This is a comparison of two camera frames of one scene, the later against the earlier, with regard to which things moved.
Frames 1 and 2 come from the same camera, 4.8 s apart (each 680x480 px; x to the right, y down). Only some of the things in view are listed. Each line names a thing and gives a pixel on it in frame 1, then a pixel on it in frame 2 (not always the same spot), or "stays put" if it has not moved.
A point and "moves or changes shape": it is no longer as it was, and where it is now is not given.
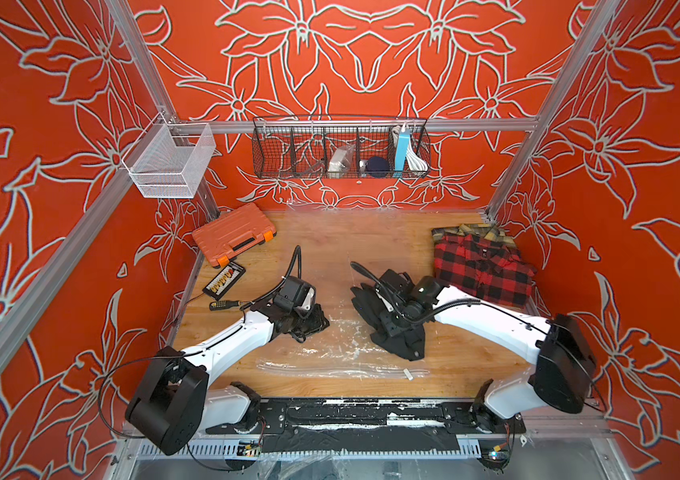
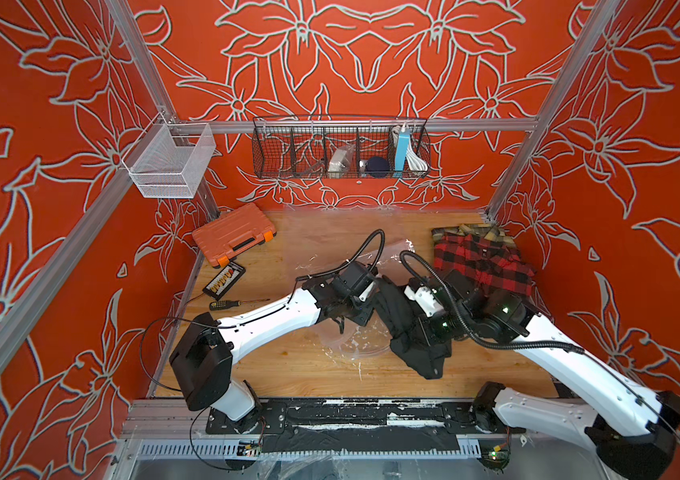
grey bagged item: [340, 162] stays put
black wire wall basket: [341, 147] stays put
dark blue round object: [377, 166] stays put
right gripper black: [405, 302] -> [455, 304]
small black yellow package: [224, 280] stays put
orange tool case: [225, 236] stays put
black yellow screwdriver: [221, 304] stays put
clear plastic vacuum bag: [321, 247] moves or changes shape
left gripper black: [318, 324] -> [363, 319]
